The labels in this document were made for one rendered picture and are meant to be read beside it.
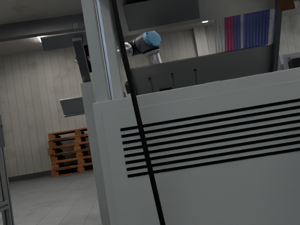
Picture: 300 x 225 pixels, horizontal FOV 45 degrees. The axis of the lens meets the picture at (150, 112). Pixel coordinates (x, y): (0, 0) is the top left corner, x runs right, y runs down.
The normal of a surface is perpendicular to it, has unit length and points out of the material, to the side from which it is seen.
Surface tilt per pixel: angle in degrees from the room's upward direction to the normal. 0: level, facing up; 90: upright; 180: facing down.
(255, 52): 137
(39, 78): 90
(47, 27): 90
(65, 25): 90
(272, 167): 90
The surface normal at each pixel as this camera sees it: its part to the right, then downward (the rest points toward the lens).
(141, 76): 0.06, 0.68
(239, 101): -0.08, -0.06
